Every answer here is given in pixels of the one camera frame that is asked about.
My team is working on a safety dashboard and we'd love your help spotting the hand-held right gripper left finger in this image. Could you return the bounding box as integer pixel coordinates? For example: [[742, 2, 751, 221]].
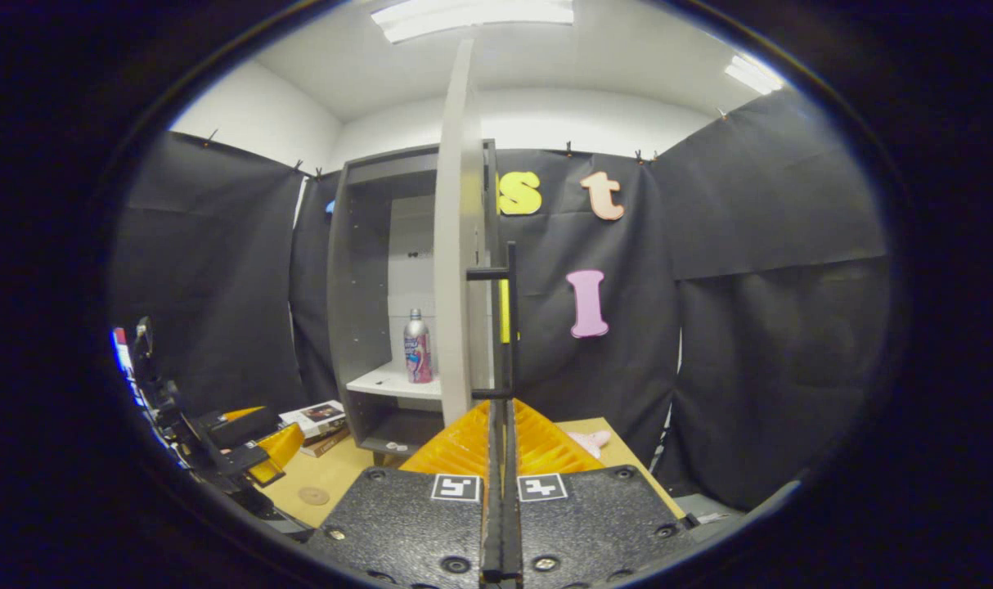
[[304, 398, 497, 589]]

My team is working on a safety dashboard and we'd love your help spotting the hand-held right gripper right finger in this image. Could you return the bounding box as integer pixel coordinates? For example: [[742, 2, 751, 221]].
[[503, 398, 698, 589]]

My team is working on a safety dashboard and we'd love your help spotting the silver bottle purple label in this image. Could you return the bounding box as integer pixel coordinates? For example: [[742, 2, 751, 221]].
[[404, 308, 434, 384]]

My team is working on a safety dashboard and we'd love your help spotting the dark grey cabinet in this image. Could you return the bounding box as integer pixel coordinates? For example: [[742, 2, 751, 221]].
[[326, 143, 497, 463]]

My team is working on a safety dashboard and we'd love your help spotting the black door handle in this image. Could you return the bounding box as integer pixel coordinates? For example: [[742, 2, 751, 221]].
[[466, 241, 520, 402]]

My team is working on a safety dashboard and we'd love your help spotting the white cabinet shelf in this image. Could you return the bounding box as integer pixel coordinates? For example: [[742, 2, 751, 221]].
[[347, 360, 444, 402]]

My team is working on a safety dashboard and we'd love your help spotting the white cover book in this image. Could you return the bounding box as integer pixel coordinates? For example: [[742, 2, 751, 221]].
[[280, 399, 346, 438]]

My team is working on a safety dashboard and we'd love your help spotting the brown cover book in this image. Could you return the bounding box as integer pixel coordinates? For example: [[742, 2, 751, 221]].
[[300, 429, 350, 457]]

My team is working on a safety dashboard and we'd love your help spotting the small pink green toy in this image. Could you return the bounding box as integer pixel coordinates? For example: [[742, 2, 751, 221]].
[[566, 429, 612, 459]]

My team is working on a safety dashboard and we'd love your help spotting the black backdrop cloth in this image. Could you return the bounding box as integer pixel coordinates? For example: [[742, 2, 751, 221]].
[[108, 88, 890, 512]]

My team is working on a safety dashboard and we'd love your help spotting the long ceiling light panel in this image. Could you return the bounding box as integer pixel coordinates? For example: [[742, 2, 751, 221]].
[[371, 0, 575, 43]]

